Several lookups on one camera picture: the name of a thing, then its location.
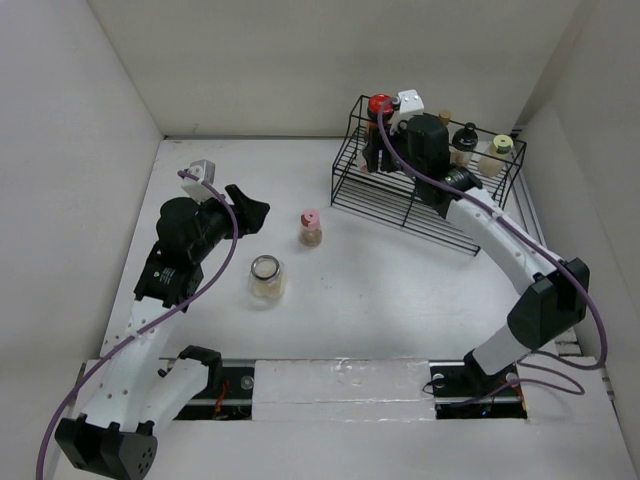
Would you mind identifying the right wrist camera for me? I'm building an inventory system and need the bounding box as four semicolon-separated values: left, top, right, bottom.
394;89;424;118

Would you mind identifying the black wire rack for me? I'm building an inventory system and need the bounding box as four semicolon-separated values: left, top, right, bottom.
329;95;527;257

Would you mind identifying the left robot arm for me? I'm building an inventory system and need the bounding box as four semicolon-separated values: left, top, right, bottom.
55;185;270;479

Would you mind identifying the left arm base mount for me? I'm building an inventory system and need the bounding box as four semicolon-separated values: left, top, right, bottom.
174;363;255;421

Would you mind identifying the red cap sauce bottle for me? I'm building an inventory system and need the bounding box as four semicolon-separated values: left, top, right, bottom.
367;94;394;127

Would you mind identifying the pink cap spice bottle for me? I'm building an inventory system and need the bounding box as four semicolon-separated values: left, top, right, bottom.
299;209;323;247

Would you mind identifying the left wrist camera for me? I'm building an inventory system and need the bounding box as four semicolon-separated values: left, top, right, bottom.
181;159;216;203

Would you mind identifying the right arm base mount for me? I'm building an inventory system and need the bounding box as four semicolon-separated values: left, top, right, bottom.
422;362;527;420

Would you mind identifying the yellow oil bottle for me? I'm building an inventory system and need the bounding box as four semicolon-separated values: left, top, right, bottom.
438;110;452;127

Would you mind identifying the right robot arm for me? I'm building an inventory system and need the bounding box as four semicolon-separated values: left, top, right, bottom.
362;108;589;395

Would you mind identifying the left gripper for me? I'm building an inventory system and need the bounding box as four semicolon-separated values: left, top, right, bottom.
190;185;268;262

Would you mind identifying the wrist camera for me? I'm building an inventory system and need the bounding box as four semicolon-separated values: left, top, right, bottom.
181;159;216;203
394;89;424;118

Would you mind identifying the black pump cap spice jar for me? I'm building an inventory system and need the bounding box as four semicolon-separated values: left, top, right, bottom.
450;122;478;167

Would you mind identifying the wide glass jar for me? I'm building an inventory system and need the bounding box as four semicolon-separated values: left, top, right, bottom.
249;255;286;300

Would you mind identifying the yellow cap spice bottle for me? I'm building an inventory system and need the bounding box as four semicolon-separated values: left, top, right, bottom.
477;134;514;178

